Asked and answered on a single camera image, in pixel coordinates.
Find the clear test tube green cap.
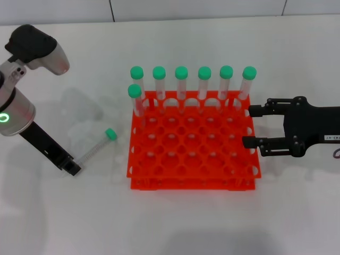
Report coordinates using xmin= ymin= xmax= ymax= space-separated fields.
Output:
xmin=152 ymin=66 xmax=167 ymax=114
xmin=237 ymin=66 xmax=258 ymax=109
xmin=217 ymin=65 xmax=234 ymax=112
xmin=130 ymin=65 xmax=146 ymax=107
xmin=174 ymin=65 xmax=189 ymax=112
xmin=198 ymin=66 xmax=213 ymax=111
xmin=127 ymin=83 xmax=147 ymax=130
xmin=74 ymin=127 xmax=118 ymax=167

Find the orange test tube rack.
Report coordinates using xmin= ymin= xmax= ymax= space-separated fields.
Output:
xmin=125 ymin=90 xmax=262 ymax=191

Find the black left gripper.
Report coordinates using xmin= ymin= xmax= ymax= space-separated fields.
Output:
xmin=19 ymin=121 xmax=82 ymax=177

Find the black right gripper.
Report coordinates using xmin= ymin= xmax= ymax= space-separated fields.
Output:
xmin=242 ymin=96 xmax=340 ymax=158

